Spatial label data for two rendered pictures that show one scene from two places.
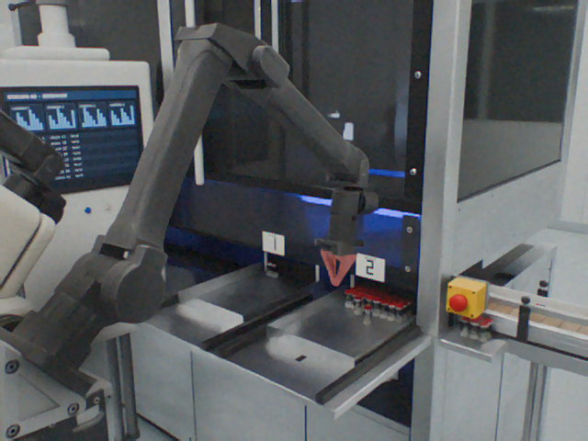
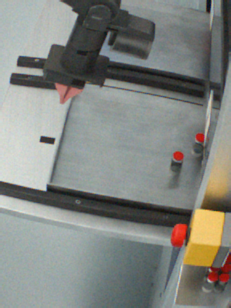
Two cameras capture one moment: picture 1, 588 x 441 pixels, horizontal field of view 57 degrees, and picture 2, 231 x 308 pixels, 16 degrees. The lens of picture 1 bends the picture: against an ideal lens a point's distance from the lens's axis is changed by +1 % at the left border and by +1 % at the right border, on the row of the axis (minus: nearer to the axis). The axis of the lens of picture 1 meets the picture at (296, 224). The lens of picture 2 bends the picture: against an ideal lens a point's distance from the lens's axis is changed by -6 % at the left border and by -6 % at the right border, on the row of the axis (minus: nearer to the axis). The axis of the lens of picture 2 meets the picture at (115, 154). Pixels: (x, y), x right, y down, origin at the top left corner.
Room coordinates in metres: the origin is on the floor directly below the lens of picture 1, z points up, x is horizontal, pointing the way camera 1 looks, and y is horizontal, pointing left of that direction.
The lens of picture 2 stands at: (0.57, -0.92, 2.09)
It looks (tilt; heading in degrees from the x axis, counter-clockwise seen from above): 49 degrees down; 52
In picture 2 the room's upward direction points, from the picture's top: 9 degrees clockwise
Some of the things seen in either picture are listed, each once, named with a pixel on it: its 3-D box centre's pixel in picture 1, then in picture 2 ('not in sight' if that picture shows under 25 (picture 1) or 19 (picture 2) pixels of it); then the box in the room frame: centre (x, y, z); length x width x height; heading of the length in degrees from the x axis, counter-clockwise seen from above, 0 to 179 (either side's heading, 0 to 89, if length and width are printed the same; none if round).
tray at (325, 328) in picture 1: (349, 322); (151, 152); (1.26, -0.13, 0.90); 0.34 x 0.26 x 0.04; 140
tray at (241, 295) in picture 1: (253, 290); (168, 39); (1.48, 0.13, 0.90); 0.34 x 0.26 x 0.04; 140
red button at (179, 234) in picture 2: (458, 302); (182, 236); (1.16, -0.37, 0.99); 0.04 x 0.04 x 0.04; 50
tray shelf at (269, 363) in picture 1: (281, 322); (125, 91); (1.32, 0.04, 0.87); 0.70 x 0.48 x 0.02; 50
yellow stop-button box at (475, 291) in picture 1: (467, 296); (208, 239); (1.19, -0.40, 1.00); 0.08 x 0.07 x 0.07; 140
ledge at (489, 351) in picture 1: (476, 340); (212, 284); (1.21, -0.44, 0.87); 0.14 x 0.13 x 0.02; 140
